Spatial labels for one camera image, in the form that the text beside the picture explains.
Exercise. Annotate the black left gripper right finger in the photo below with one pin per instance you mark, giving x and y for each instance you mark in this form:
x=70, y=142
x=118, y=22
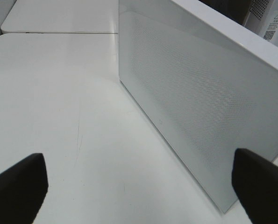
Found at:
x=255, y=182

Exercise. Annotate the white warning label sticker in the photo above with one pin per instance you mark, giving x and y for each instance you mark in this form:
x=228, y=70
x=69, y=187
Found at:
x=270, y=26

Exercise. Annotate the white microwave oven body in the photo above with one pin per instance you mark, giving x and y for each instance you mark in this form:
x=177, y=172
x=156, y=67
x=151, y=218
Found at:
x=251, y=14

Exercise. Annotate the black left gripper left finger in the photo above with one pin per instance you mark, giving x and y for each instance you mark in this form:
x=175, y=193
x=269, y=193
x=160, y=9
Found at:
x=23, y=188

